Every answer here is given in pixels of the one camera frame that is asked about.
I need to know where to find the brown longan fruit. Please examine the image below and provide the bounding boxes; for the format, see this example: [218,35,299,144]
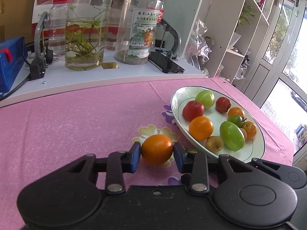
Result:
[205,136,224,153]
[240,128,247,140]

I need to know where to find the large orange front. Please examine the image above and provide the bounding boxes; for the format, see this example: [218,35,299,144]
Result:
[188,116,214,141]

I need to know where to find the green mango front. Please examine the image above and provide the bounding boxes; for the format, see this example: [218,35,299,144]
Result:
[220,121,245,152]

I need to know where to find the green mango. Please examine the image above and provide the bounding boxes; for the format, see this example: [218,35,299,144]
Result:
[220,121,245,152]
[195,90,215,110]

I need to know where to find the red apple with stem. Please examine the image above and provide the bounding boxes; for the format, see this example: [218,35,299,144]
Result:
[182,100,205,122]

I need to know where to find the green lime front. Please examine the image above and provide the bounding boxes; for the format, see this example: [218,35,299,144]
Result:
[227,115,247,128]

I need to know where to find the small red apple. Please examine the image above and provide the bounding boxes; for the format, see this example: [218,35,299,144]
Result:
[215,97,232,114]

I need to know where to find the orange tangerine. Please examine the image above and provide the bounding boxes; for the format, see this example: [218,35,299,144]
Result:
[228,107,245,118]
[242,121,257,140]

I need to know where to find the white ceramic plate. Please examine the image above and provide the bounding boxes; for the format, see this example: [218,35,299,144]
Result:
[170,85,267,164]

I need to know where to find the small gold label plate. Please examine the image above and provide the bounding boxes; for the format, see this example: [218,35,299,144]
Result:
[102,62,119,69]

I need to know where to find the white raised board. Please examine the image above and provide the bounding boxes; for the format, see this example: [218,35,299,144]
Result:
[1,50,204,107]

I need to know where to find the black smartphone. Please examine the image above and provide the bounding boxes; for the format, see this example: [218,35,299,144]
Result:
[148,51,185,74]

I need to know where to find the grey phone stand right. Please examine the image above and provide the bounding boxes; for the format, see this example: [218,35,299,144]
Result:
[158,19,182,61]

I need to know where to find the grey phone stand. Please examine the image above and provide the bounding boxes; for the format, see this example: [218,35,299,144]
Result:
[30,11,48,80]
[158,19,182,61]

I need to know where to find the crumpled clear plastic bag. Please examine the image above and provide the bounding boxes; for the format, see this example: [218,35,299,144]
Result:
[183,19,212,73]

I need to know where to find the grey phone stand left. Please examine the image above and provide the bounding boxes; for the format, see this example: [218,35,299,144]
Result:
[30,11,48,80]

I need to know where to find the clear jar with green label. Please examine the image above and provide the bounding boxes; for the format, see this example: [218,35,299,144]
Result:
[115,0,163,65]

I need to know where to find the white shelving unit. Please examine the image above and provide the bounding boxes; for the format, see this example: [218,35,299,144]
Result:
[163,0,268,86]

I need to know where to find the blue power supply box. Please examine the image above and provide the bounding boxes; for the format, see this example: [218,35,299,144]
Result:
[0,37,28,97]

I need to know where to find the tall glass plant vase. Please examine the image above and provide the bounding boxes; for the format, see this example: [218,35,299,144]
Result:
[64,0,112,71]

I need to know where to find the clear jar red lid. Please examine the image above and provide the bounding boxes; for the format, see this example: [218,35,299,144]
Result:
[48,0,72,56]

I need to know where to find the potted green plant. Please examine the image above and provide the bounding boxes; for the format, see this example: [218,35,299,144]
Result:
[238,3,256,26]

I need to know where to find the cola bottle red label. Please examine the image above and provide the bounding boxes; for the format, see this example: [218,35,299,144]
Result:
[157,1,164,24]

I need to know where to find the cardboard box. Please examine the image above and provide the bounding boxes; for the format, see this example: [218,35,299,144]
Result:
[1,0,35,43]

